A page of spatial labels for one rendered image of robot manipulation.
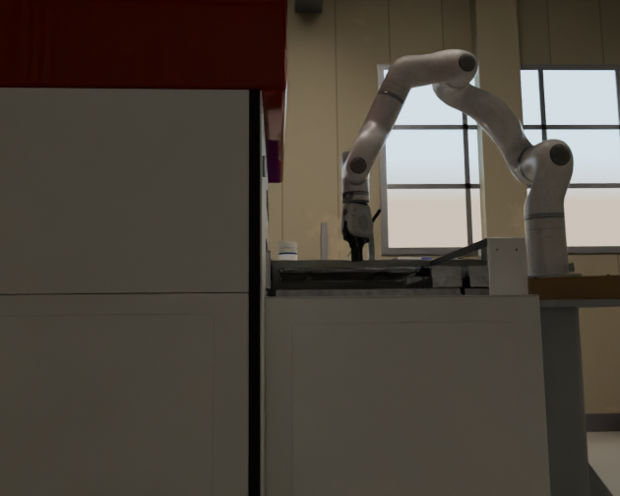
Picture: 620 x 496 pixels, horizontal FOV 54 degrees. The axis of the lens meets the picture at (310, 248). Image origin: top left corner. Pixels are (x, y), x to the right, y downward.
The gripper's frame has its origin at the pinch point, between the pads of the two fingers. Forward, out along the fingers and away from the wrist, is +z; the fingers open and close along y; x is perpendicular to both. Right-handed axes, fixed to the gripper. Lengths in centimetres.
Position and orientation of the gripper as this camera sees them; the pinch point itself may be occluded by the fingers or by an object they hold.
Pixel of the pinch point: (356, 254)
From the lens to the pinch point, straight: 183.5
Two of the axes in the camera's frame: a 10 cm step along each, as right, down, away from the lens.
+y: 7.1, 0.8, 7.0
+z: 0.1, 9.9, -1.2
